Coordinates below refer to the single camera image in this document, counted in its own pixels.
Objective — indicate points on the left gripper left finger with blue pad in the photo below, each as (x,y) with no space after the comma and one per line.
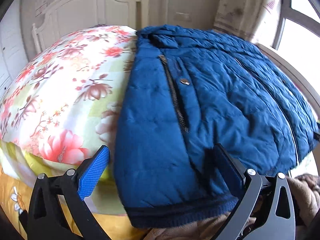
(45,217)

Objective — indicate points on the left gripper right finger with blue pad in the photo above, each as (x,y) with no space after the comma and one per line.
(265,207)

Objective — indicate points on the blue quilted puffer jacket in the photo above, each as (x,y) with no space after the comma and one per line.
(188,91)

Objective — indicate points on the floral bed quilt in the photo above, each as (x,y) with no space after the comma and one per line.
(62,107)

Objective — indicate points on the white wardrobe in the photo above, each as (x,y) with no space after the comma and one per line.
(13,55)

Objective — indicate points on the dark framed window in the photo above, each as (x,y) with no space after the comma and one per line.
(287,12)

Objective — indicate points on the patterned window curtain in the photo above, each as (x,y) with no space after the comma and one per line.
(252,20)

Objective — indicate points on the white wooden headboard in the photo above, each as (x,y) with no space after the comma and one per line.
(65,16)

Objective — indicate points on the wall power socket plate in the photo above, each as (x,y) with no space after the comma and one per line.
(182,17)

